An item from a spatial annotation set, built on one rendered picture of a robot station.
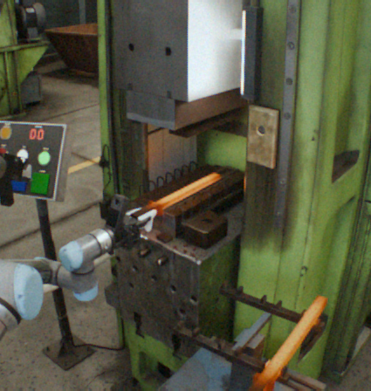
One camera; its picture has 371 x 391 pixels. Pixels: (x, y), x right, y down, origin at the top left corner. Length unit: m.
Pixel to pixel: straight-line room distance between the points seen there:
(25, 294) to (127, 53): 0.80
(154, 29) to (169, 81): 0.16
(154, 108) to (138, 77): 0.11
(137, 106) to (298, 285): 0.75
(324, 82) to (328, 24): 0.15
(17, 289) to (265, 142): 0.78
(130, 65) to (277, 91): 0.45
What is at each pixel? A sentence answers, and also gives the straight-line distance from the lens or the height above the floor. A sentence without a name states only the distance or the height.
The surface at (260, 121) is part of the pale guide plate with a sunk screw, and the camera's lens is 1.35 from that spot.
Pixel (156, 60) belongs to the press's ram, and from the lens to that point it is 1.39.
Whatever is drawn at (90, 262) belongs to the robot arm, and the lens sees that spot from 1.36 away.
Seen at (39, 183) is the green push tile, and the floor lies 1.01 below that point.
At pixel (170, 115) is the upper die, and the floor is 1.31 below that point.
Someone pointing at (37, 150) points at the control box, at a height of 1.11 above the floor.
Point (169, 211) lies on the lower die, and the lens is 1.53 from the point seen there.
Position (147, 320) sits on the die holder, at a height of 0.54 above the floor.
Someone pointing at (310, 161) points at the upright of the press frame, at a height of 1.23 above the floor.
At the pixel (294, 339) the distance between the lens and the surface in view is 1.16.
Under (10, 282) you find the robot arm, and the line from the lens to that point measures 1.02.
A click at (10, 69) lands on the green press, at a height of 0.66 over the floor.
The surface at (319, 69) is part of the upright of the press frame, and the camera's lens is 1.26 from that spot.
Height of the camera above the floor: 1.72
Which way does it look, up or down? 26 degrees down
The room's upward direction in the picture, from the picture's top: straight up
